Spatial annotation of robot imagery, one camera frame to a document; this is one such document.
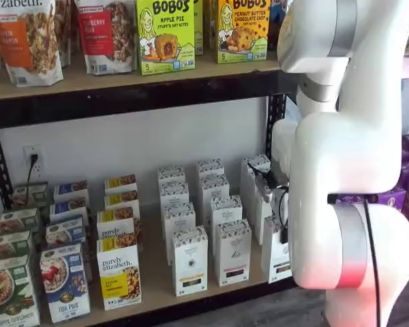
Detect white box green strip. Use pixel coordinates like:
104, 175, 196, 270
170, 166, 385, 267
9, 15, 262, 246
250, 200, 273, 246
244, 170, 260, 219
260, 215, 293, 284
240, 154, 272, 191

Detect white box pink strip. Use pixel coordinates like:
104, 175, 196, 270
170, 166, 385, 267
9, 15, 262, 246
209, 194, 243, 236
214, 219, 253, 287
196, 158, 225, 180
200, 174, 230, 219

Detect long black cable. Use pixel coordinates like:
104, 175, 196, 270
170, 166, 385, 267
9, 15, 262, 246
363, 200, 384, 327

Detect orange label granola bag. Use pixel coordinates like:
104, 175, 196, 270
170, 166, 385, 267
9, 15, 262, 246
0, 0, 65, 87

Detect white box yellow strip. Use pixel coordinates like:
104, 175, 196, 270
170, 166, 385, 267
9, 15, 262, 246
162, 202, 196, 266
159, 181, 190, 208
156, 166, 186, 187
171, 225, 209, 297

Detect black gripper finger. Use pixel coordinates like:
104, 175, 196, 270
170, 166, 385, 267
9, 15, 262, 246
247, 161, 271, 178
254, 172, 274, 204

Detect black plug with cord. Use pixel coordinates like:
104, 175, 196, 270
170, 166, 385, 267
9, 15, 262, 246
26, 153, 39, 187

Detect light wooden shelf board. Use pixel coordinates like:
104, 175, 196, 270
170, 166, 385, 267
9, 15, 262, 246
0, 50, 306, 327

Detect yellow Bobo's peanut butter box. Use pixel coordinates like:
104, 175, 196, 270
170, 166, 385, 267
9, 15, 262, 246
217, 0, 271, 65

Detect green oatmeal box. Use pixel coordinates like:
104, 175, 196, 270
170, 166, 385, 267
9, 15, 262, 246
0, 254, 41, 327
0, 207, 42, 236
0, 230, 33, 264
12, 182, 51, 209

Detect blue oatmeal box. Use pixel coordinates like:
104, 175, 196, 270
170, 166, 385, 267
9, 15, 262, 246
49, 197, 89, 222
40, 243, 91, 324
46, 217, 87, 247
52, 180, 89, 204

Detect red label granola bag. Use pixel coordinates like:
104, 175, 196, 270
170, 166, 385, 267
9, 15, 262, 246
75, 0, 138, 76

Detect white wall outlet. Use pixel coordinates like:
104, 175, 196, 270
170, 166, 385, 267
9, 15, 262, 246
22, 145, 44, 180

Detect green Bobo's apple pie box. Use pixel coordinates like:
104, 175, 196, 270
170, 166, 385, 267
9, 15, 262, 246
190, 0, 205, 57
134, 0, 196, 77

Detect blue Z Bar box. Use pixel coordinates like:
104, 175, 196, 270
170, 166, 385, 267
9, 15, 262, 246
269, 0, 287, 35

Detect brown granola bag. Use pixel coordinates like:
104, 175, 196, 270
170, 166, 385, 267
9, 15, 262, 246
53, 0, 80, 68

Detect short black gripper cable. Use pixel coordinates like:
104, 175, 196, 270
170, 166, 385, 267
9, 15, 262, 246
277, 185, 290, 245

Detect white yellow Purely Elizabeth box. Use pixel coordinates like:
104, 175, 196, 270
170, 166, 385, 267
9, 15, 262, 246
96, 206, 139, 241
104, 174, 138, 196
104, 189, 141, 214
96, 234, 142, 311

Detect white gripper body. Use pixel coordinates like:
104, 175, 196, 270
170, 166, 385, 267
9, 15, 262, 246
269, 185, 290, 228

